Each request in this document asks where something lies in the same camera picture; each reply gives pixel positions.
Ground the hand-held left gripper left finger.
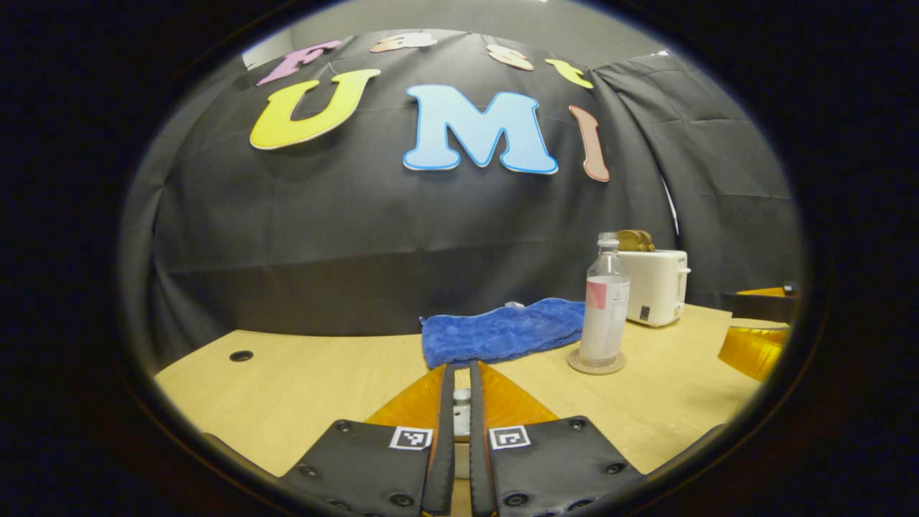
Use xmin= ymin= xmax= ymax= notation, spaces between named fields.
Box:
xmin=276 ymin=363 xmax=457 ymax=517

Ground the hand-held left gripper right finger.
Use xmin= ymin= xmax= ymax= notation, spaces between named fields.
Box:
xmin=469 ymin=360 xmax=643 ymax=517

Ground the round beige coaster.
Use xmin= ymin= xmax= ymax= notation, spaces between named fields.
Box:
xmin=567 ymin=348 xmax=628 ymax=376

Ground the clear plastic water bottle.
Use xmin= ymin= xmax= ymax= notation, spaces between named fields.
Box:
xmin=579 ymin=232 xmax=631 ymax=367

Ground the blue towel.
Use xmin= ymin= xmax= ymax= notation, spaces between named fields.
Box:
xmin=420 ymin=298 xmax=586 ymax=370

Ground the white toaster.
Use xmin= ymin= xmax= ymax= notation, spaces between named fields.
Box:
xmin=616 ymin=249 xmax=691 ymax=328

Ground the black backdrop cloth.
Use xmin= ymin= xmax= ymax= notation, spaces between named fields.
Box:
xmin=122 ymin=29 xmax=801 ymax=367

